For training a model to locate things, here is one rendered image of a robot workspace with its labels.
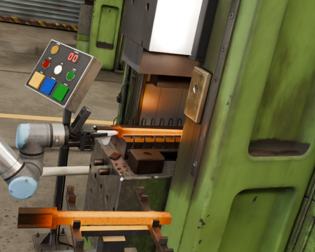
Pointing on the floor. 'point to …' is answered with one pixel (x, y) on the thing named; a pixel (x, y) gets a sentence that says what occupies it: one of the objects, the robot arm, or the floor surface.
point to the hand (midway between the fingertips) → (114, 130)
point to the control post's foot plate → (38, 238)
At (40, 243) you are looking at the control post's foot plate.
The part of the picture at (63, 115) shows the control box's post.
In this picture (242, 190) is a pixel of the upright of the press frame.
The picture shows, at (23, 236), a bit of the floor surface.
